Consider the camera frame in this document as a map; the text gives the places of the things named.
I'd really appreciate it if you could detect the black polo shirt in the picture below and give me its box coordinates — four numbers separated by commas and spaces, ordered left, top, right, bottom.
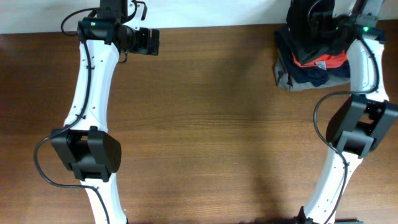
286, 0, 353, 54

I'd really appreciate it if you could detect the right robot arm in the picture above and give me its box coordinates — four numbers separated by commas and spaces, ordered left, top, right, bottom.
292, 1, 397, 223

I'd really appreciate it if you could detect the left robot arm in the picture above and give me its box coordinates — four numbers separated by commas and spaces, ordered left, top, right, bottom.
51, 1, 160, 223

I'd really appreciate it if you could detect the black shirt with white print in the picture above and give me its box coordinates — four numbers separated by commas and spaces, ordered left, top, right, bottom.
292, 26, 354, 63

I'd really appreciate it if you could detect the red shirt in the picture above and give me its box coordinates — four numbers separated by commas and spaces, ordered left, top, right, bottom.
293, 51, 348, 70

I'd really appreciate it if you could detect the navy blue shirt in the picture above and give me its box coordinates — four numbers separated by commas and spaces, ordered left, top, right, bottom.
274, 30, 350, 91

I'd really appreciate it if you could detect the grey shirt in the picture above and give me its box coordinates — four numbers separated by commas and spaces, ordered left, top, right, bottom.
274, 51, 350, 91

